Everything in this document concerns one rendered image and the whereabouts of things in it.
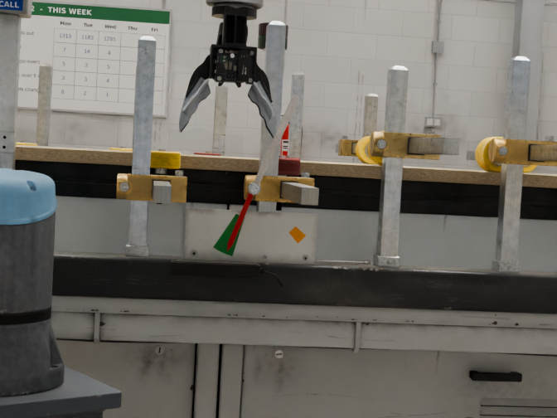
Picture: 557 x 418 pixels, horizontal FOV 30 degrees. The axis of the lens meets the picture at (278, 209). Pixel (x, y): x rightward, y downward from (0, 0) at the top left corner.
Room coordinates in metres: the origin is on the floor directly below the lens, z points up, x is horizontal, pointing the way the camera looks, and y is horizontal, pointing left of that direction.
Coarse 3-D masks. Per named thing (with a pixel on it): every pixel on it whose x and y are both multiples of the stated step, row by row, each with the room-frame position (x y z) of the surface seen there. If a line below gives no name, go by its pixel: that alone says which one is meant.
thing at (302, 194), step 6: (282, 186) 2.03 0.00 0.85; (288, 186) 1.94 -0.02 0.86; (294, 186) 1.86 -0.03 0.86; (300, 186) 1.83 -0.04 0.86; (306, 186) 1.85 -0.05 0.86; (282, 192) 2.03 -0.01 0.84; (288, 192) 1.93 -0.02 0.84; (294, 192) 1.85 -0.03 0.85; (300, 192) 1.78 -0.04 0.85; (306, 192) 1.77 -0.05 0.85; (312, 192) 1.77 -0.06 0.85; (318, 192) 1.77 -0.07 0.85; (288, 198) 1.93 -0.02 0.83; (294, 198) 1.85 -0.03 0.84; (300, 198) 1.78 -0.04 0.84; (306, 198) 1.77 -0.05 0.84; (312, 198) 1.77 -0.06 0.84; (306, 204) 1.77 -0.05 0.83; (312, 204) 1.77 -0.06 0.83
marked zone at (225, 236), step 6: (234, 216) 2.03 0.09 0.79; (234, 222) 2.03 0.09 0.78; (228, 228) 2.03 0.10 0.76; (240, 228) 2.03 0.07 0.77; (222, 234) 2.03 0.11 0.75; (228, 234) 2.03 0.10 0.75; (222, 240) 2.03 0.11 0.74; (228, 240) 2.03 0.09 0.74; (216, 246) 2.03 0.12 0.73; (222, 246) 2.03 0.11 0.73; (234, 246) 2.03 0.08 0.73; (222, 252) 2.03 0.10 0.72; (228, 252) 2.03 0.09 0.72
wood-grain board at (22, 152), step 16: (32, 160) 2.19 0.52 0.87; (48, 160) 2.19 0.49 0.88; (64, 160) 2.19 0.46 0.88; (80, 160) 2.20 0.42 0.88; (96, 160) 2.20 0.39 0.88; (112, 160) 2.21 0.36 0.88; (128, 160) 2.21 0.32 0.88; (192, 160) 2.23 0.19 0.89; (208, 160) 2.23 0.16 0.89; (224, 160) 2.24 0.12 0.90; (240, 160) 2.24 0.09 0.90; (256, 160) 2.24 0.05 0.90; (336, 176) 2.27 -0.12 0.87; (352, 176) 2.27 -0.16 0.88; (368, 176) 2.28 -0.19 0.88; (416, 176) 2.29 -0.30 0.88; (432, 176) 2.29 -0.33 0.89; (448, 176) 2.30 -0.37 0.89; (464, 176) 2.30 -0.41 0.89; (480, 176) 2.31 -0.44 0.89; (496, 176) 2.31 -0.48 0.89; (528, 176) 2.32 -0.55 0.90; (544, 176) 2.33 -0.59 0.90
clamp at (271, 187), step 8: (248, 176) 2.05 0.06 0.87; (264, 176) 2.04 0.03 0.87; (272, 176) 2.04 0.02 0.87; (248, 184) 2.03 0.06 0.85; (264, 184) 2.04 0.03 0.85; (272, 184) 2.04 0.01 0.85; (280, 184) 2.04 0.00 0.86; (304, 184) 2.05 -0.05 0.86; (312, 184) 2.05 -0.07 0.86; (248, 192) 2.03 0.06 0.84; (264, 192) 2.04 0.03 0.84; (272, 192) 2.04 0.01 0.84; (280, 192) 2.04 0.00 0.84; (256, 200) 2.03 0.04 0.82; (264, 200) 2.04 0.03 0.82; (272, 200) 2.04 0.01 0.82; (280, 200) 2.04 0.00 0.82; (288, 200) 2.04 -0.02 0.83
